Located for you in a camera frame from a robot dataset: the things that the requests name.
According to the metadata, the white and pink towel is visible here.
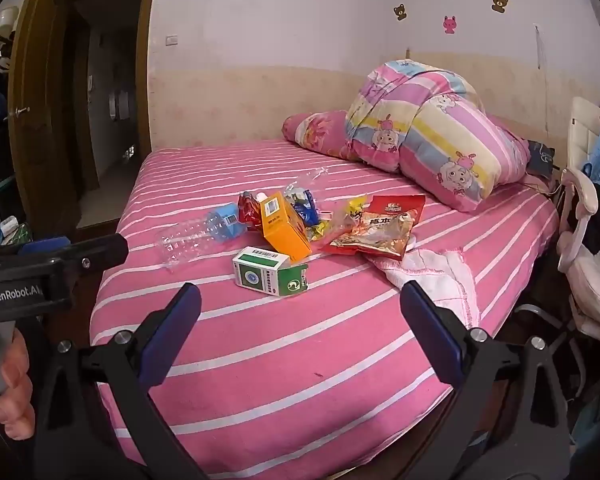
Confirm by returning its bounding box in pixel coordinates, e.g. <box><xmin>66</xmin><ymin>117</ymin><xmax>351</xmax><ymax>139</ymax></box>
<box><xmin>364</xmin><ymin>247</ymin><xmax>482</xmax><ymax>329</ymax></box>

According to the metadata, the orange carton box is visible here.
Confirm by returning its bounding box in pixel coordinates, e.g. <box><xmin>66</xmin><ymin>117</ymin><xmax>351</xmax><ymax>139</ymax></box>
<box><xmin>256</xmin><ymin>190</ymin><xmax>314</xmax><ymax>264</ymax></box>

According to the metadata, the green and white box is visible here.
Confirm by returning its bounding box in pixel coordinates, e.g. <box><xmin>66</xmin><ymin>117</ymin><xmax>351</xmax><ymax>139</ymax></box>
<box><xmin>231</xmin><ymin>246</ymin><xmax>310</xmax><ymax>298</ymax></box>

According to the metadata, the white padded chair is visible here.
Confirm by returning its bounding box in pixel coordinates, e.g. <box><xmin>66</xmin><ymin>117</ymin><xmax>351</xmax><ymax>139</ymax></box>
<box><xmin>555</xmin><ymin>96</ymin><xmax>600</xmax><ymax>352</ymax></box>

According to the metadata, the person's left hand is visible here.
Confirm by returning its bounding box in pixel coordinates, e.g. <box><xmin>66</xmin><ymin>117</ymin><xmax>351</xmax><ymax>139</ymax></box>
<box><xmin>0</xmin><ymin>329</ymin><xmax>36</xmax><ymax>440</ymax></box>

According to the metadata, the clear plastic bottle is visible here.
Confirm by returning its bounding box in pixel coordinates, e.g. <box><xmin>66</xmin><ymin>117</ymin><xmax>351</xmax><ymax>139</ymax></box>
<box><xmin>154</xmin><ymin>203</ymin><xmax>250</xmax><ymax>272</ymax></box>

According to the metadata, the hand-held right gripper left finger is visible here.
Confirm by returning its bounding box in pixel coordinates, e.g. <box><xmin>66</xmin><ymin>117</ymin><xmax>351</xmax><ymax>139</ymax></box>
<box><xmin>32</xmin><ymin>282</ymin><xmax>209</xmax><ymax>480</ymax></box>

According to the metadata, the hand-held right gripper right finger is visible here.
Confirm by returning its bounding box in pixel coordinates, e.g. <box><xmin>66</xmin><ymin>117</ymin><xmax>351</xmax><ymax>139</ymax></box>
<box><xmin>399</xmin><ymin>280</ymin><xmax>573</xmax><ymax>480</ymax></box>

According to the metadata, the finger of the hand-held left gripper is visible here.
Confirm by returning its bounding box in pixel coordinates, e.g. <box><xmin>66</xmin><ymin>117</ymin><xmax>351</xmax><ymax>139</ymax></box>
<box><xmin>0</xmin><ymin>240</ymin><xmax>72</xmax><ymax>261</ymax></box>
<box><xmin>54</xmin><ymin>233</ymin><xmax>130</xmax><ymax>277</ymax></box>

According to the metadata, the white hanging bag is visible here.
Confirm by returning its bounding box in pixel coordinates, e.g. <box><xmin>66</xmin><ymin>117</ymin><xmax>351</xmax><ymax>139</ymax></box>
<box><xmin>0</xmin><ymin>5</ymin><xmax>20</xmax><ymax>77</ymax></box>

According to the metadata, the yellow candy wrapper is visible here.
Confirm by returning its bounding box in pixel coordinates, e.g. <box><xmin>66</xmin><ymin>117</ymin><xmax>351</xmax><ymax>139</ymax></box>
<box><xmin>305</xmin><ymin>198</ymin><xmax>369</xmax><ymax>241</ymax></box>

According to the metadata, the pink striped bed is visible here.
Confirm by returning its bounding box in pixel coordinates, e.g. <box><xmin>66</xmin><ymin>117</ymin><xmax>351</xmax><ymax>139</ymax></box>
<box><xmin>89</xmin><ymin>139</ymin><xmax>561</xmax><ymax>472</ymax></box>

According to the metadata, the brown door frame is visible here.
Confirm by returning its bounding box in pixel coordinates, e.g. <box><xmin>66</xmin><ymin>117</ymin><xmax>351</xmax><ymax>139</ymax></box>
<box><xmin>55</xmin><ymin>0</ymin><xmax>162</xmax><ymax>231</ymax></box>

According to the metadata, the small red snack packet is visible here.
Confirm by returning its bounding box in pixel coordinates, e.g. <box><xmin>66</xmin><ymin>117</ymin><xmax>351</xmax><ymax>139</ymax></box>
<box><xmin>237</xmin><ymin>191</ymin><xmax>266</xmax><ymax>231</ymax></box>

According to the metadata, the colourful cartoon quilt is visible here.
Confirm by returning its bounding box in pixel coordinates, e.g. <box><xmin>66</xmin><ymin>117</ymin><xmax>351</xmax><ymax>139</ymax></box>
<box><xmin>344</xmin><ymin>59</ymin><xmax>531</xmax><ymax>214</ymax></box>

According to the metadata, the pink floral pillow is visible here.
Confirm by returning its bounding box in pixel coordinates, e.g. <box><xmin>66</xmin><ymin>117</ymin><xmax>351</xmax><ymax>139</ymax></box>
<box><xmin>281</xmin><ymin>109</ymin><xmax>366</xmax><ymax>164</ymax></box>

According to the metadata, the red and gold snack bag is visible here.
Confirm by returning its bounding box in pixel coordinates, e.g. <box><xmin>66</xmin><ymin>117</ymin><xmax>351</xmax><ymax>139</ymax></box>
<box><xmin>320</xmin><ymin>194</ymin><xmax>427</xmax><ymax>261</ymax></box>

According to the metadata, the blue snack wrapper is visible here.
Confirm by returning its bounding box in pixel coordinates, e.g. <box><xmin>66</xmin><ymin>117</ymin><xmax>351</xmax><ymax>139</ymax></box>
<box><xmin>284</xmin><ymin>187</ymin><xmax>322</xmax><ymax>227</ymax></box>

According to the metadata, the brown wooden door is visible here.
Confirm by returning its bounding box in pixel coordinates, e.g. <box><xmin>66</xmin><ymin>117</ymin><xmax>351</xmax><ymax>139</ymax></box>
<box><xmin>7</xmin><ymin>0</ymin><xmax>82</xmax><ymax>242</ymax></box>

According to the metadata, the clear plastic wrap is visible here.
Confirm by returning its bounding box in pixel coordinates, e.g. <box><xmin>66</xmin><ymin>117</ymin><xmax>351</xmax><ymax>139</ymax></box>
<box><xmin>280</xmin><ymin>165</ymin><xmax>331</xmax><ymax>197</ymax></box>

